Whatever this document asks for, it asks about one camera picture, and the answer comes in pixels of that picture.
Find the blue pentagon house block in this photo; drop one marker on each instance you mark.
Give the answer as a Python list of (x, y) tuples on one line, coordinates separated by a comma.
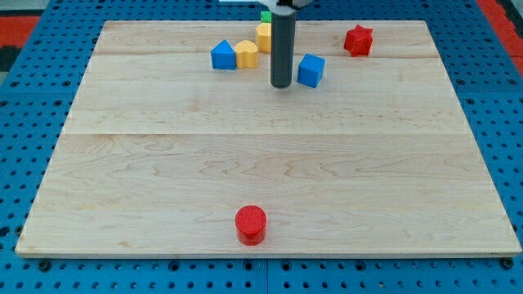
[(223, 56)]

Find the blue cube block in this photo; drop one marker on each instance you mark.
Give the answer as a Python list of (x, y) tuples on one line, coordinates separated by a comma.
[(310, 70)]

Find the yellow hexagon block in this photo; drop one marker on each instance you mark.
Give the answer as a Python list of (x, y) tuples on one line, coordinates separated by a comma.
[(263, 37)]

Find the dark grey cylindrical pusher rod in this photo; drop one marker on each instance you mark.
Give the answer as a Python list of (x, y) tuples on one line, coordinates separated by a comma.
[(281, 52)]

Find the light wooden board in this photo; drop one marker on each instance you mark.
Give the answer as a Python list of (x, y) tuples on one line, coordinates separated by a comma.
[(159, 151)]

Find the green block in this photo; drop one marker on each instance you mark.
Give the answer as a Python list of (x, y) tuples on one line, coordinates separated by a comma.
[(266, 16)]

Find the red cylinder block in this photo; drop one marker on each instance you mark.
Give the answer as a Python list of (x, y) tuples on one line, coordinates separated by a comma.
[(250, 224)]

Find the red star block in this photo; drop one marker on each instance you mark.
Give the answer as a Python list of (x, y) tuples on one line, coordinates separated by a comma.
[(358, 41)]

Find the yellow heart block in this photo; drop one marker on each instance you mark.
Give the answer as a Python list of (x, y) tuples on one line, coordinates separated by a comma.
[(246, 55)]

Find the grey robot end mount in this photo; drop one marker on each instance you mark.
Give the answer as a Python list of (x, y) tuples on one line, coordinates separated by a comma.
[(285, 5)]

